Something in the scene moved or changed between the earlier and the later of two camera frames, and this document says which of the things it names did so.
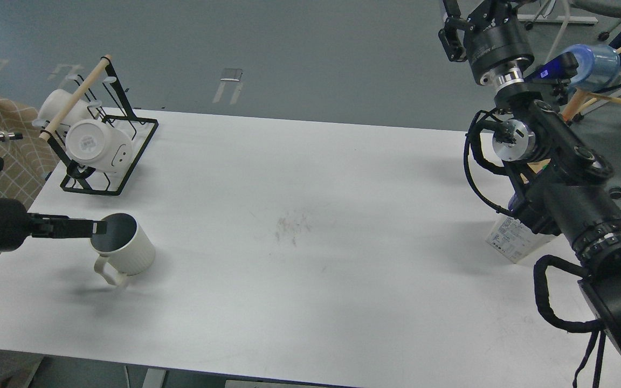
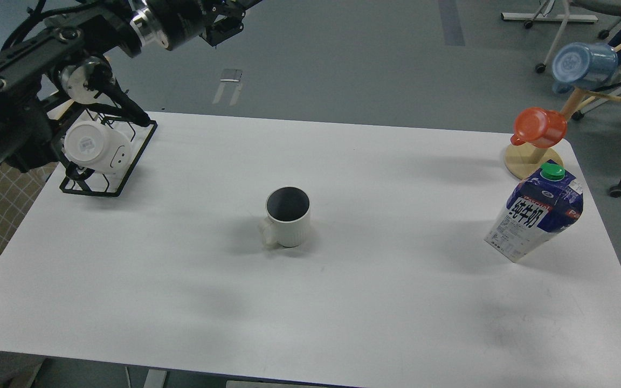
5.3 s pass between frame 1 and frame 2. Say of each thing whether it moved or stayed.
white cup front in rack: stayed
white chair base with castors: stayed
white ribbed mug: moved
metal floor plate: stayed
